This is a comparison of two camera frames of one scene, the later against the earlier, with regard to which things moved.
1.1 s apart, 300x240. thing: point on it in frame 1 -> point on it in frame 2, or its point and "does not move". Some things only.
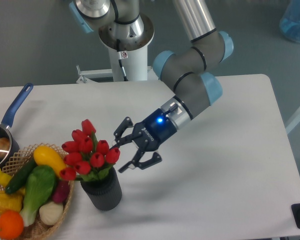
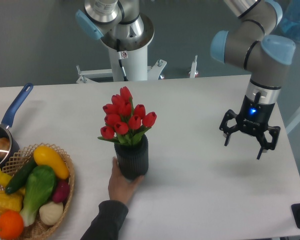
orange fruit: x=9 y=224 does not move
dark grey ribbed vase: x=105 y=193 -> x=133 y=160
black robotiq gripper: x=148 y=134 -> x=254 y=115
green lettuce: x=40 y=184 does not move
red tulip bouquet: x=87 y=158 -> x=124 y=122
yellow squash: x=44 y=155 does not move
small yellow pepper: x=3 y=178 does not move
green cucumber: x=20 y=177 does not move
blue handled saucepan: x=3 y=148 does not move
